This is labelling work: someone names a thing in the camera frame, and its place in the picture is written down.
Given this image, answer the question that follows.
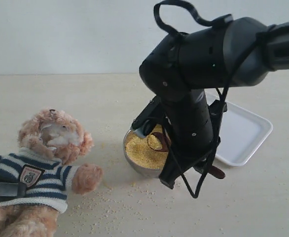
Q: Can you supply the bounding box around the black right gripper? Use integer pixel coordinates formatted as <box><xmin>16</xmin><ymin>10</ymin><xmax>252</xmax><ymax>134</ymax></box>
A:
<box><xmin>159</xmin><ymin>89</ymin><xmax>213</xmax><ymax>190</ymax></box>

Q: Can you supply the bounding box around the black cable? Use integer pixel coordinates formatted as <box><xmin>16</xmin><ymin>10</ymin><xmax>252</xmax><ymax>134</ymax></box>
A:
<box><xmin>153</xmin><ymin>0</ymin><xmax>277</xmax><ymax>199</ymax></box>

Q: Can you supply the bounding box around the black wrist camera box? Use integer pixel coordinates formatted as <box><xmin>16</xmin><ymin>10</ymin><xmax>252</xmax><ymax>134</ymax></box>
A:
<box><xmin>130</xmin><ymin>96</ymin><xmax>164</xmax><ymax>138</ymax></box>

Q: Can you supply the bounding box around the yellow millet grain in bowl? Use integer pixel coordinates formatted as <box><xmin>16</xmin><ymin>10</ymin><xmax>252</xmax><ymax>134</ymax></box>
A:
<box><xmin>125</xmin><ymin>124</ymin><xmax>168</xmax><ymax>169</ymax></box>

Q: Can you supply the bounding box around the plush teddy bear striped sweater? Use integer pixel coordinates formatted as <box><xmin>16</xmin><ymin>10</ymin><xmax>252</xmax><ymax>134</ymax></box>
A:
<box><xmin>0</xmin><ymin>108</ymin><xmax>103</xmax><ymax>237</ymax></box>

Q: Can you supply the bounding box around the white rectangular plastic tray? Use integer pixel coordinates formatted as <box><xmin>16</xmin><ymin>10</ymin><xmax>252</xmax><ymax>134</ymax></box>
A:
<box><xmin>216</xmin><ymin>101</ymin><xmax>273</xmax><ymax>166</ymax></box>

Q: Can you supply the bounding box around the stainless steel bowl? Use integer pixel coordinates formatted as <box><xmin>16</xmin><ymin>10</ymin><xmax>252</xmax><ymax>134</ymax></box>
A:
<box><xmin>123</xmin><ymin>131</ymin><xmax>163</xmax><ymax>178</ymax></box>

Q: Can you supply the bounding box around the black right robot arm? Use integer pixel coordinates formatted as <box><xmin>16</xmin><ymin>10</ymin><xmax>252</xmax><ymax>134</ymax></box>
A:
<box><xmin>139</xmin><ymin>17</ymin><xmax>289</xmax><ymax>183</ymax></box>

